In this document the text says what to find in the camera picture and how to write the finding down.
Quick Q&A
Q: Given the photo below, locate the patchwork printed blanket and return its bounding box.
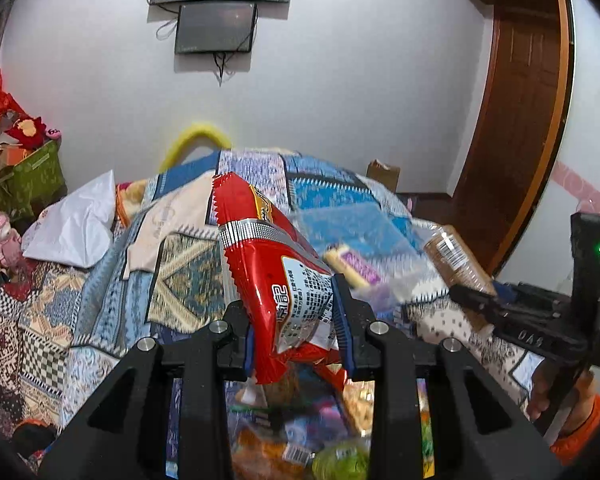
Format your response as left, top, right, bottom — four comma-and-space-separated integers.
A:
0, 147, 556, 480

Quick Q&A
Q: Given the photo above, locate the clear packet of brown snacks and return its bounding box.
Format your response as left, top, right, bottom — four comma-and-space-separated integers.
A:
423, 225, 498, 336

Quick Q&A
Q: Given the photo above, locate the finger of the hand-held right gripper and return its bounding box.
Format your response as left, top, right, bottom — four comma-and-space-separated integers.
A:
492, 281, 572, 307
449, 284, 520, 336

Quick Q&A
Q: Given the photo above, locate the clear plastic container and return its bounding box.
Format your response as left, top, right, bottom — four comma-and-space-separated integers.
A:
289, 206, 433, 313

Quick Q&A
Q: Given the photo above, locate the pink toy figure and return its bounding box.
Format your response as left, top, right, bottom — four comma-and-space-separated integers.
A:
0, 209, 25, 267

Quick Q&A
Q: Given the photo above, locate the black hanging cable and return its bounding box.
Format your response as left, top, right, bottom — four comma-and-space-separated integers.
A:
212, 52, 232, 87

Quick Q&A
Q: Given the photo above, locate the thin looped wall cable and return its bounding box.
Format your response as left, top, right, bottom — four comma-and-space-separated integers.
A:
155, 16, 179, 42

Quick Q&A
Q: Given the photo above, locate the red snack packet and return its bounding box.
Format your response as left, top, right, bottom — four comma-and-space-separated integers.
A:
211, 171, 351, 386

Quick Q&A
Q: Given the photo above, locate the beige cloth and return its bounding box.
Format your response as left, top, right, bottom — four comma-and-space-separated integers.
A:
122, 171, 222, 281

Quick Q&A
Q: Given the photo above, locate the person's right hand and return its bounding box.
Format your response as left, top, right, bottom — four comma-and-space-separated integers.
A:
527, 359, 558, 422

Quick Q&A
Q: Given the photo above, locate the yellow and purple snack packet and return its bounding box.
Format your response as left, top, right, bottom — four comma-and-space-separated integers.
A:
325, 243, 384, 289

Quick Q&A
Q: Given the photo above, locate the white plastic bag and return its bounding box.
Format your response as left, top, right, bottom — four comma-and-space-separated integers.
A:
22, 170, 117, 267

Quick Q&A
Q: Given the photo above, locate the yellow foam tube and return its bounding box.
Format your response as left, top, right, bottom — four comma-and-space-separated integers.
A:
158, 120, 231, 174

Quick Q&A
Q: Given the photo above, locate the person's right forearm orange sleeve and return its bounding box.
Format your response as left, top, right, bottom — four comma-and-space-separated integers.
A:
550, 375, 600, 467

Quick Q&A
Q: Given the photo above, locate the pile of mixed snack packets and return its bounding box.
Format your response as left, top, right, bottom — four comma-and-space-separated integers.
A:
225, 360, 437, 480

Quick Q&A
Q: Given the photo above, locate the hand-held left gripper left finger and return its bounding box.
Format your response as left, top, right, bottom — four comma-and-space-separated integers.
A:
39, 302, 256, 480

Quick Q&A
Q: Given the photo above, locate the green storage box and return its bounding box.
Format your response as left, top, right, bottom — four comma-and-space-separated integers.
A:
0, 139, 67, 222

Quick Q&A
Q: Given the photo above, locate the small black wall monitor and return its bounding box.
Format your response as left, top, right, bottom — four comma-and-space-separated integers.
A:
174, 2, 259, 56

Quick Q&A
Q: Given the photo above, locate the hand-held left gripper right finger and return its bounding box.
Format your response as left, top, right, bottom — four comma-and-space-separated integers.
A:
330, 274, 563, 480

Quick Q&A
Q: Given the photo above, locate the brown cardboard box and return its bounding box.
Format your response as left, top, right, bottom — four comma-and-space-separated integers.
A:
365, 158, 401, 193

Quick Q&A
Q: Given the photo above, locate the brown wooden door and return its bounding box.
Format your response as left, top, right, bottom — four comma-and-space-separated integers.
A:
449, 4, 577, 277

